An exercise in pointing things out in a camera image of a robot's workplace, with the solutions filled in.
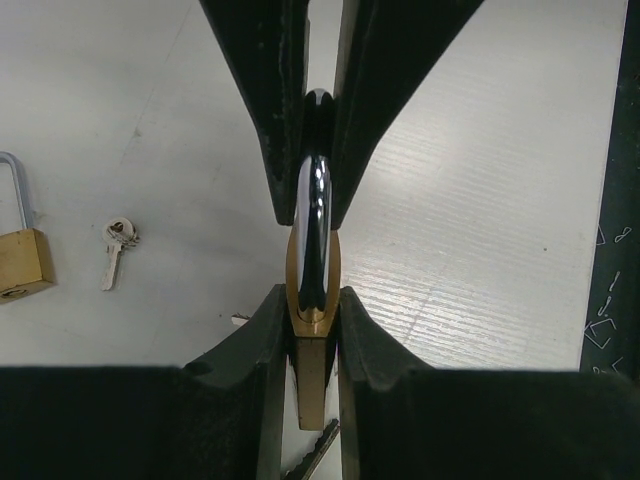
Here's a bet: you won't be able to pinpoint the large brass padlock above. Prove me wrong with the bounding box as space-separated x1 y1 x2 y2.
286 89 341 431

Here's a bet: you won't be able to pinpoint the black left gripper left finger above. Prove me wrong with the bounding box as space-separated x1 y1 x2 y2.
1 285 287 479

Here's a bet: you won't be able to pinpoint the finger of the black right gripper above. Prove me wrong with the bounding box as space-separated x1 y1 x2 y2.
330 0 482 230
201 0 308 225

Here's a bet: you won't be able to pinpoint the small brass padlock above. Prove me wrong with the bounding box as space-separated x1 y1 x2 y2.
1 151 56 304

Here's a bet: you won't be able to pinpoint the small silver keys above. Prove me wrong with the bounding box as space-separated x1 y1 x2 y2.
100 217 140 291

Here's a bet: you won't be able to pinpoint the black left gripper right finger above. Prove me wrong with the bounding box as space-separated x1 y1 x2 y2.
338 287 639 479

